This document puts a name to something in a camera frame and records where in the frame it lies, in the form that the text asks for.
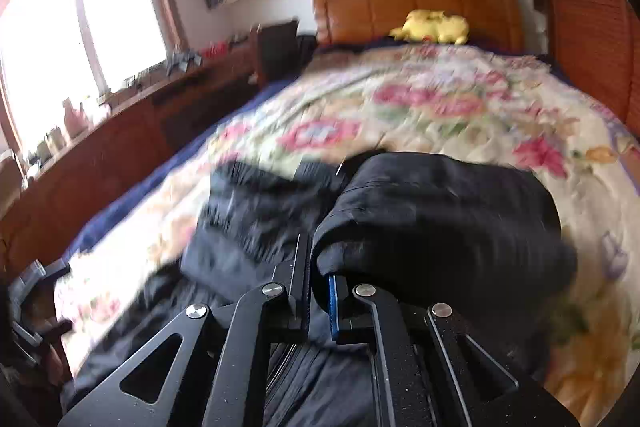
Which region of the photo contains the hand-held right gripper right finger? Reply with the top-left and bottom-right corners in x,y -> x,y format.
326,273 -> 576,427

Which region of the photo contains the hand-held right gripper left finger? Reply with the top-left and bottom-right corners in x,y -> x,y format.
57,232 -> 311,427

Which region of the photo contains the black padded jacket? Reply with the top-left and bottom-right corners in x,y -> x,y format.
60,151 -> 578,427

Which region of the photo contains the long wooden desk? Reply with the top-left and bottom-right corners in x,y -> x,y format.
0,42 -> 261,278

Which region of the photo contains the row of small windowsill ornaments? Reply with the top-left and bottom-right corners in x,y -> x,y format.
25,97 -> 112,168

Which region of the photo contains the navy bed sheet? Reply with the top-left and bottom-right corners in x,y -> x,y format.
65,79 -> 288,260

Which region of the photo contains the floral quilted blanket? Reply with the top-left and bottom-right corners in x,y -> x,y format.
52,42 -> 640,427

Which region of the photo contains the dark wooden chair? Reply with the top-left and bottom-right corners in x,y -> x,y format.
250,19 -> 301,90

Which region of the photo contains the dark bag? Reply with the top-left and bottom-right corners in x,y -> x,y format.
296,34 -> 319,60

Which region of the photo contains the wooden bed headboard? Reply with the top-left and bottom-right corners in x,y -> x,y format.
312,0 -> 526,52

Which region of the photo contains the large bright window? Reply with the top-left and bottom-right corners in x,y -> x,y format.
0,0 -> 173,152

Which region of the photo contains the yellow plush toy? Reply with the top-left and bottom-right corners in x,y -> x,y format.
389,9 -> 471,45

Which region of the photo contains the louvered wooden wardrobe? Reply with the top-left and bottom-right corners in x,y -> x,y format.
510,0 -> 640,138

